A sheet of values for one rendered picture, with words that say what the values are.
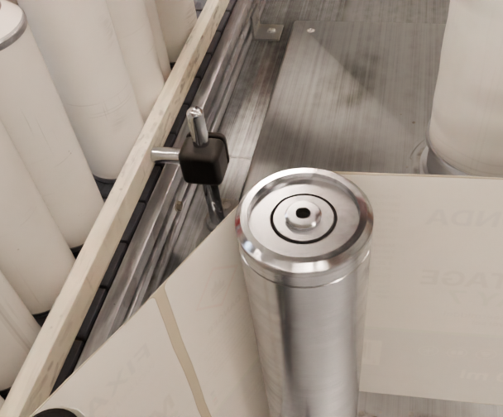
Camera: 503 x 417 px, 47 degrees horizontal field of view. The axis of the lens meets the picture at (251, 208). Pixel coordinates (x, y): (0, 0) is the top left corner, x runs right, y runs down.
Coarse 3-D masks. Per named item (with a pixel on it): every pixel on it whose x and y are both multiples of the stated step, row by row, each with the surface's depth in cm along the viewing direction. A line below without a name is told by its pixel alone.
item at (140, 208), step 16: (224, 16) 60; (208, 48) 56; (208, 64) 57; (192, 96) 51; (176, 128) 48; (144, 192) 44; (144, 208) 44; (128, 224) 42; (128, 240) 41; (112, 272) 39; (96, 304) 37; (80, 336) 36; (80, 352) 37; (64, 368) 34
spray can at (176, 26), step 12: (156, 0) 49; (168, 0) 49; (180, 0) 50; (192, 0) 52; (168, 12) 50; (180, 12) 51; (192, 12) 52; (168, 24) 51; (180, 24) 51; (192, 24) 52; (168, 36) 52; (180, 36) 52; (168, 48) 53; (180, 48) 53
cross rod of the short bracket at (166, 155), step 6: (156, 150) 42; (162, 150) 42; (168, 150) 42; (174, 150) 42; (156, 156) 42; (162, 156) 42; (168, 156) 42; (174, 156) 42; (156, 162) 42; (162, 162) 42; (168, 162) 42; (174, 162) 42
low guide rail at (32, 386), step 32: (224, 0) 57; (192, 32) 51; (192, 64) 49; (160, 96) 46; (160, 128) 44; (128, 160) 41; (128, 192) 39; (96, 224) 37; (96, 256) 36; (64, 288) 34; (96, 288) 36; (64, 320) 33; (32, 352) 31; (64, 352) 33; (32, 384) 30; (0, 416) 29
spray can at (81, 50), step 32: (32, 0) 34; (64, 0) 34; (96, 0) 35; (32, 32) 36; (64, 32) 35; (96, 32) 36; (64, 64) 37; (96, 64) 37; (64, 96) 39; (96, 96) 39; (128, 96) 41; (96, 128) 40; (128, 128) 42; (96, 160) 43
